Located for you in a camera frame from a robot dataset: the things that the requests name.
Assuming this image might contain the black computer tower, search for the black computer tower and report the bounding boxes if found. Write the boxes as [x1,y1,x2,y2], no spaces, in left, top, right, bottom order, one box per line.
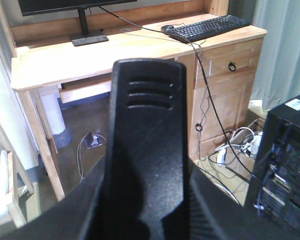
[244,95,300,236]

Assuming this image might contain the floor socket box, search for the floor socket box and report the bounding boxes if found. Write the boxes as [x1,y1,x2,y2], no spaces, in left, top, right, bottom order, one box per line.
[84,132,102,150]

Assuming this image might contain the white cylinder stand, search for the white cylinder stand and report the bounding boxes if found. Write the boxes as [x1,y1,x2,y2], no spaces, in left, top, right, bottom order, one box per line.
[41,94,72,149]

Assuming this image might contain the grey curtain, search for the grey curtain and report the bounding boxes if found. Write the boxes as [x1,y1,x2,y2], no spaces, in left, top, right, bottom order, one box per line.
[227,0,300,111]

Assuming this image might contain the black monitor with stand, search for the black monitor with stand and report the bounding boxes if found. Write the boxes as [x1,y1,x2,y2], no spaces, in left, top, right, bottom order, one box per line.
[18,0,139,48]

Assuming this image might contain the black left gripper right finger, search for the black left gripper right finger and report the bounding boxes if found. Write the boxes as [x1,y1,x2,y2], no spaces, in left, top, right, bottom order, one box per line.
[188,160,300,240]

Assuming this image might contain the cardboard box with cables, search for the cardboard box with cables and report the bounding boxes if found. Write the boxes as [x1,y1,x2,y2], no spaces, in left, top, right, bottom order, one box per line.
[214,118,265,181]

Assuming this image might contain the wooden desk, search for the wooden desk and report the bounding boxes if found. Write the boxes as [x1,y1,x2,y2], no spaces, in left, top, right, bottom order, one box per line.
[0,0,269,202]

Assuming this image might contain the black monitor cable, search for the black monitor cable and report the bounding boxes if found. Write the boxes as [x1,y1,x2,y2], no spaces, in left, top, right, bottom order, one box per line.
[98,5,260,181]

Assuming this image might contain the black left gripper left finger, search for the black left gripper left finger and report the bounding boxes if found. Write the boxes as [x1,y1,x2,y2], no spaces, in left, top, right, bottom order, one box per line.
[0,157,105,240]

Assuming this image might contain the grey desk cable grommet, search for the grey desk cable grommet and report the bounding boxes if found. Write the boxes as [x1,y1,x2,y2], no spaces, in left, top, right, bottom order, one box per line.
[120,27,133,33]

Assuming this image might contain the black keyboard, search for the black keyboard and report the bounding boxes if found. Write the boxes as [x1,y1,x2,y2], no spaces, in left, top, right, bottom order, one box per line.
[160,15,250,44]

